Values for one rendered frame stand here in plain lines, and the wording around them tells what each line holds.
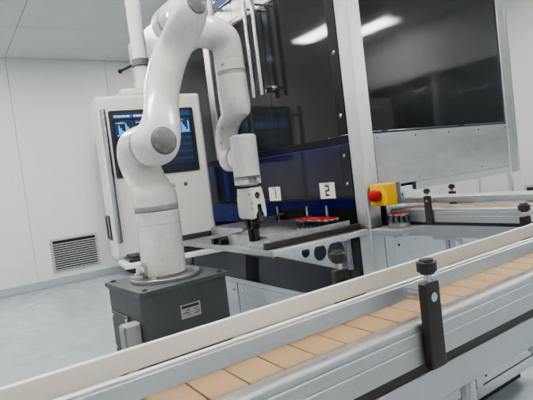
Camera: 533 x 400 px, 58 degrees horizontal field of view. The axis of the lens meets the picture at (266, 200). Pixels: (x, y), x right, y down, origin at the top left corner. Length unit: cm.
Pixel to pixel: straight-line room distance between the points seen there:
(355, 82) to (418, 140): 36
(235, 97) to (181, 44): 22
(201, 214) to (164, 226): 110
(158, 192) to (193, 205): 109
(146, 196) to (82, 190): 562
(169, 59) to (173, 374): 108
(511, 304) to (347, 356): 28
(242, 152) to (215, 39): 34
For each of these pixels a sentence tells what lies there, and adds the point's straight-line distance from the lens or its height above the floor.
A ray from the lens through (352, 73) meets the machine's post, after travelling 168.
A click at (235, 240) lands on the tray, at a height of 90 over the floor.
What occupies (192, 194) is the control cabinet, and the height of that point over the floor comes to 106.
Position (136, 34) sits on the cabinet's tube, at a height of 185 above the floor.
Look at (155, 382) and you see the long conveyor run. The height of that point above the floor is 96.
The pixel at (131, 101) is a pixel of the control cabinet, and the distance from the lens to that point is 235.
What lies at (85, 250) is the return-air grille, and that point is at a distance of 690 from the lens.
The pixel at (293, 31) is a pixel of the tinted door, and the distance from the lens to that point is 195.
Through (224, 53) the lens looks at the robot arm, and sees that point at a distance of 149.
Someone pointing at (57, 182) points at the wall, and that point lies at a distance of 684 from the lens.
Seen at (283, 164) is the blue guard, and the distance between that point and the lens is 199.
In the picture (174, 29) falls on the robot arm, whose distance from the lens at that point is 139.
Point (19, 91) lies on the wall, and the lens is 693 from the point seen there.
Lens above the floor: 111
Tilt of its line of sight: 3 degrees down
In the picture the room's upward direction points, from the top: 7 degrees counter-clockwise
